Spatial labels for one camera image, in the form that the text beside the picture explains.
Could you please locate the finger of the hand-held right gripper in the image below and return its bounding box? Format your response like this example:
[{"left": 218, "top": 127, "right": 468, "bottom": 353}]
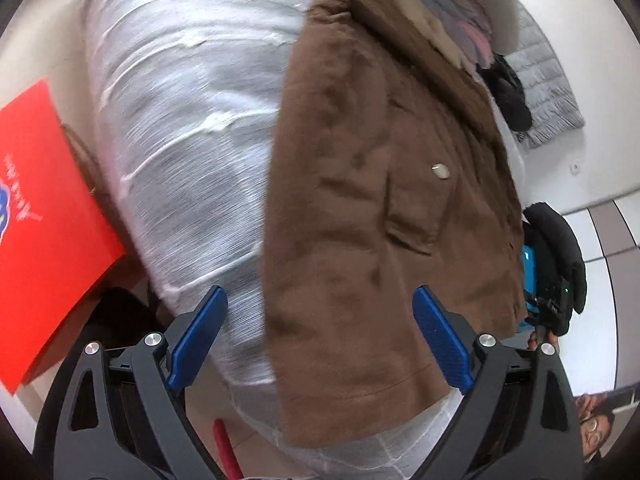
[{"left": 520, "top": 244, "right": 540, "bottom": 332}]

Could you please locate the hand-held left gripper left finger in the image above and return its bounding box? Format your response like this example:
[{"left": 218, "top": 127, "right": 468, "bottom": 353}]
[{"left": 32, "top": 286, "right": 228, "bottom": 480}]

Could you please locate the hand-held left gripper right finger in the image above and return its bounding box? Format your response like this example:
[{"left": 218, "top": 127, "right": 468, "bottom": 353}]
[{"left": 412, "top": 286, "right": 586, "bottom": 480}]

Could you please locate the brown coat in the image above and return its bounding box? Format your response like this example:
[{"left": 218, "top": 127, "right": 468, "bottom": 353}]
[{"left": 260, "top": 0, "right": 531, "bottom": 448}]

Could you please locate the person's head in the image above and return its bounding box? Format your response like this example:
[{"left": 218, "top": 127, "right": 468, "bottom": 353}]
[{"left": 575, "top": 385, "right": 640, "bottom": 466}]

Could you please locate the black garment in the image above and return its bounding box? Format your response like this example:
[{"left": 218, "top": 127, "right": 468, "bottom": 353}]
[{"left": 475, "top": 52, "right": 533, "bottom": 132}]

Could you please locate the white grey mattress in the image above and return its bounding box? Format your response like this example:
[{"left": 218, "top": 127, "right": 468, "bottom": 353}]
[{"left": 82, "top": 0, "right": 466, "bottom": 480}]

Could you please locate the striped folded bedding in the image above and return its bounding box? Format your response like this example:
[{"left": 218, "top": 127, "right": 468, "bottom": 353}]
[{"left": 395, "top": 0, "right": 501, "bottom": 68}]

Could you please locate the white pillow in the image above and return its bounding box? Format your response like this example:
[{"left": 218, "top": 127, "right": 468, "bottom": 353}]
[{"left": 450, "top": 0, "right": 528, "bottom": 56}]

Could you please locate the red strap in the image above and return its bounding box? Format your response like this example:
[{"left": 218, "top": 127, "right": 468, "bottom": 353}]
[{"left": 214, "top": 420, "right": 244, "bottom": 480}]

